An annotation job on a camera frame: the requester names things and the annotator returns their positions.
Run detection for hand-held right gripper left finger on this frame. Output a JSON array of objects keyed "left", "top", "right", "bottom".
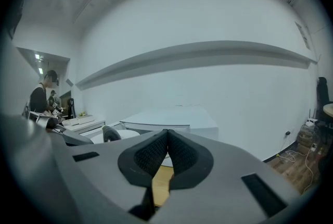
[{"left": 117, "top": 129, "right": 169, "bottom": 188}]

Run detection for white round table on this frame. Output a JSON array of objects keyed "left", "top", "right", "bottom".
[{"left": 90, "top": 129, "right": 141, "bottom": 144}]

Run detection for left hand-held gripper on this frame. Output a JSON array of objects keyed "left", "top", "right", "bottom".
[{"left": 46, "top": 116, "right": 94, "bottom": 146}]

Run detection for white low desk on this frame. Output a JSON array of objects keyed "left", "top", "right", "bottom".
[{"left": 61, "top": 113, "right": 106, "bottom": 136}]

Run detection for long white wall shelf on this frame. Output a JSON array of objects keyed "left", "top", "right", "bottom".
[{"left": 74, "top": 40, "right": 318, "bottom": 91}]

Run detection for white cable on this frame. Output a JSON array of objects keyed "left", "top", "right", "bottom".
[{"left": 276, "top": 149, "right": 315, "bottom": 194}]

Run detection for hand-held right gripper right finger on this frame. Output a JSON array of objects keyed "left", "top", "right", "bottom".
[{"left": 167, "top": 129, "right": 214, "bottom": 190}]

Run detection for cardboard box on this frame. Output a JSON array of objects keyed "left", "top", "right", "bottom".
[{"left": 297, "top": 127, "right": 317, "bottom": 155}]

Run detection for round wooden table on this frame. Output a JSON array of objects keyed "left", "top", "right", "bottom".
[{"left": 322, "top": 103, "right": 333, "bottom": 117}]

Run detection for tall black chair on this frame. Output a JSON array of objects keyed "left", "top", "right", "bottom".
[{"left": 316, "top": 77, "right": 333, "bottom": 116}]

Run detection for white rectangular table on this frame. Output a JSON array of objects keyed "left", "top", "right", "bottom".
[{"left": 119, "top": 104, "right": 220, "bottom": 144}]

